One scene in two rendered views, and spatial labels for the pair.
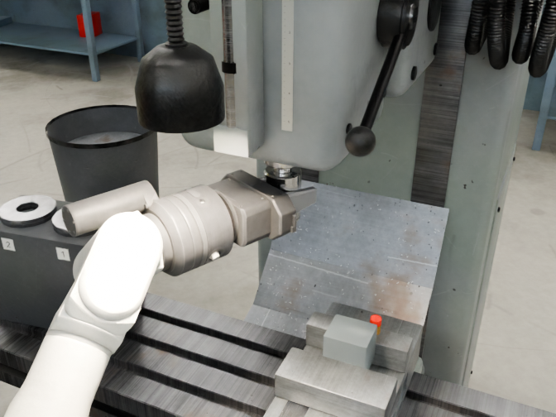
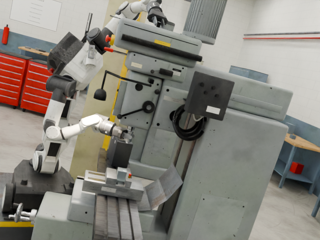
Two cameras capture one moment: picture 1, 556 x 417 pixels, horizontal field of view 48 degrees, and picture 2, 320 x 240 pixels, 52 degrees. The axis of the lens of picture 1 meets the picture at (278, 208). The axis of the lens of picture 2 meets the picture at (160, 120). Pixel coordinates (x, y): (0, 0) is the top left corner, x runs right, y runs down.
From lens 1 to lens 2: 169 cm
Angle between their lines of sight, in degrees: 53
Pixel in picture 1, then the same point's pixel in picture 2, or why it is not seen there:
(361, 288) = (159, 193)
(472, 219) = (185, 187)
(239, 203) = (115, 127)
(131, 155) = not seen: hidden behind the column
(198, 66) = (99, 91)
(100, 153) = not seen: hidden behind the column
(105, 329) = (81, 125)
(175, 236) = (101, 123)
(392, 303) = (159, 199)
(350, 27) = (128, 99)
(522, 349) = not seen: outside the picture
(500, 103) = (195, 154)
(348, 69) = (127, 106)
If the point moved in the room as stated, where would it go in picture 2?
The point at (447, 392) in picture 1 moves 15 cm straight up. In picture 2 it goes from (132, 204) to (139, 180)
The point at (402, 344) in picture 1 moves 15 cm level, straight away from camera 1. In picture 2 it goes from (128, 180) to (152, 183)
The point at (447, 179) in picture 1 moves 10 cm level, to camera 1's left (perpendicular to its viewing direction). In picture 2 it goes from (185, 173) to (175, 166)
